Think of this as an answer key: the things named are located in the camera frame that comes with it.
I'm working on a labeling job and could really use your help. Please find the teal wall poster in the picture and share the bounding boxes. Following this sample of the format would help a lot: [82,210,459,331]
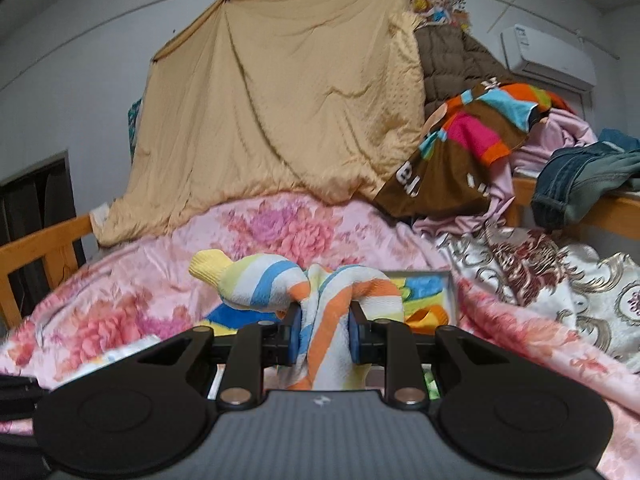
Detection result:
[127,99,146,161]

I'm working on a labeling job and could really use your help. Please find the white patterned cloth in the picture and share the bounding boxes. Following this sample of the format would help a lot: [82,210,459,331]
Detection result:
[90,202,112,236]

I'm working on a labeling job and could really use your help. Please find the teal cloth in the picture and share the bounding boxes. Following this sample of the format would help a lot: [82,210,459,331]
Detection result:
[597,127,640,153]

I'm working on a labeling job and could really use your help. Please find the white air conditioner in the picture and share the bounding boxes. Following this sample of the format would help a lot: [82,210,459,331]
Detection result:
[500,25,598,92]

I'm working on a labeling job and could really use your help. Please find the striped sock with yellow toe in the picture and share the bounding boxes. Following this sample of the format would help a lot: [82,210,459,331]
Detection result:
[189,249,406,393]

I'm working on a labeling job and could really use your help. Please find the pink floral blanket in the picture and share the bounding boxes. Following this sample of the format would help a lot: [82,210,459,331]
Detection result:
[0,192,640,480]

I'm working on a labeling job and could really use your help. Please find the brown colourful striped shirt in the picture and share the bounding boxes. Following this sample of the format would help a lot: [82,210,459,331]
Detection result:
[372,77,571,218]

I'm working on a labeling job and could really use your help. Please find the cartoon print towel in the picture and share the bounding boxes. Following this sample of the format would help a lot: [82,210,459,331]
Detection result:
[205,272,451,336]

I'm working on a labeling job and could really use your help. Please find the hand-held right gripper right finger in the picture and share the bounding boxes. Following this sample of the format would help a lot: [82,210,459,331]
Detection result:
[347,301,512,407]

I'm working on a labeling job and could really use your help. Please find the brown quilted jacket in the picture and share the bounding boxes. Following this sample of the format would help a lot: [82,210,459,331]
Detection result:
[415,22,516,116]

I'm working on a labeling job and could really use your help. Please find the grey green garment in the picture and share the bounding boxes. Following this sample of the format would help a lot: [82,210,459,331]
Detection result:
[565,149,640,203]

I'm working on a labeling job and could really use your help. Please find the blue jeans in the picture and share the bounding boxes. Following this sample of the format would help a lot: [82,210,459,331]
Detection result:
[530,142,640,231]

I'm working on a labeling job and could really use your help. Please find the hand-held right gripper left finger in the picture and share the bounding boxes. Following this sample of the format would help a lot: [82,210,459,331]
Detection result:
[132,304,306,409]

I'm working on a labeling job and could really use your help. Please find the shallow grey box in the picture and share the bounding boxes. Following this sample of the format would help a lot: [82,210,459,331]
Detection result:
[202,270,458,341]

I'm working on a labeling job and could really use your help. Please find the beige quilt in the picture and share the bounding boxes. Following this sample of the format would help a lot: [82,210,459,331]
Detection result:
[92,0,428,248]

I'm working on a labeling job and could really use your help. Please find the dark window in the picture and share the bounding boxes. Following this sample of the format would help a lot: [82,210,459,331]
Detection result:
[0,150,86,316]

